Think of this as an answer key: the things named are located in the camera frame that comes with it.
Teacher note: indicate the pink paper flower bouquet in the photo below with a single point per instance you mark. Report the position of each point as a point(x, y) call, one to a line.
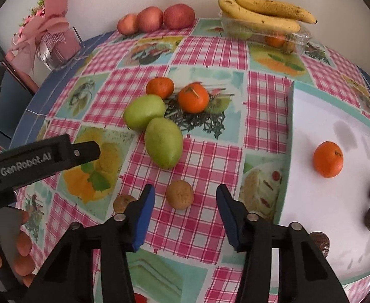
point(54, 28)

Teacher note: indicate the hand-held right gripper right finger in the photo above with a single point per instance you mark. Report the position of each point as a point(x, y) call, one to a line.
point(230, 217)

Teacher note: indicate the yellow banana bunch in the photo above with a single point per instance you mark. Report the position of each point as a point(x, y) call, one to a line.
point(257, 19)

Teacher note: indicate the pink checkered printed tablecloth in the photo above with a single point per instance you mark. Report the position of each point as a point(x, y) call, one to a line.
point(210, 164)

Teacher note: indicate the dark cabinet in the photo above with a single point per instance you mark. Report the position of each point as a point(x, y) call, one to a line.
point(14, 113)

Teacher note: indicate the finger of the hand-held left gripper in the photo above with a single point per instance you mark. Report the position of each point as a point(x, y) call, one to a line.
point(85, 153)

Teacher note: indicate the longan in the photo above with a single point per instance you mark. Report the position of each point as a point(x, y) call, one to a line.
point(288, 47)
point(123, 202)
point(179, 194)

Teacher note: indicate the clear plastic clamshell container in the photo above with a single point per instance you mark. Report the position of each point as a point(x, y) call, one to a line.
point(300, 36)

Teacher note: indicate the white tray with teal rim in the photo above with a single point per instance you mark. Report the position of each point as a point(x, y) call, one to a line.
point(314, 205)

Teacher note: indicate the green jujube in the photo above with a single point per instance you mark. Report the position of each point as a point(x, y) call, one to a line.
point(240, 33)
point(143, 112)
point(163, 142)

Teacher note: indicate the person's left hand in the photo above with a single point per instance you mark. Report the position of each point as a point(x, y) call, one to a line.
point(25, 246)

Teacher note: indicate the tangerine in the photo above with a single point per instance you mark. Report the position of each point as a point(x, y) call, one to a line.
point(193, 97)
point(159, 87)
point(275, 41)
point(328, 159)

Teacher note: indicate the red apple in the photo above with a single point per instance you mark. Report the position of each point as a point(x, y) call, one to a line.
point(127, 24)
point(178, 16)
point(149, 19)

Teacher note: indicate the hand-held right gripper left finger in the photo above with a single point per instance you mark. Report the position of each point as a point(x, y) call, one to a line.
point(143, 217)

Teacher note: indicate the clear glass vase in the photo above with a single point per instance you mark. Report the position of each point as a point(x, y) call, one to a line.
point(61, 52)

